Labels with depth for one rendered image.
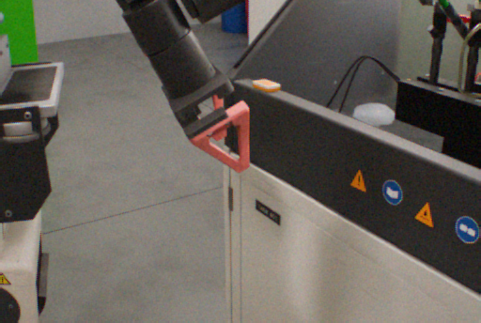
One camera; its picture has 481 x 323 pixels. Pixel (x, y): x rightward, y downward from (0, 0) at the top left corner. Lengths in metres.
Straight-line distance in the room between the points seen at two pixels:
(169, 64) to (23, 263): 0.40
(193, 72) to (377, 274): 0.49
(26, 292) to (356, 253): 0.54
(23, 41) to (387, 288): 3.37
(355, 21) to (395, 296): 0.69
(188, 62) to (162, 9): 0.06
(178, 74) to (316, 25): 0.69
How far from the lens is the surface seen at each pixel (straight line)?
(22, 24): 3.85
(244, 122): 0.52
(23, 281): 0.80
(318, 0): 1.17
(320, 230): 0.93
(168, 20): 0.52
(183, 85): 0.53
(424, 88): 0.97
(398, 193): 0.77
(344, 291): 0.95
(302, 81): 1.18
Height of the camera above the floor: 1.23
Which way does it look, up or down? 22 degrees down
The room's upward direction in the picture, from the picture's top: straight up
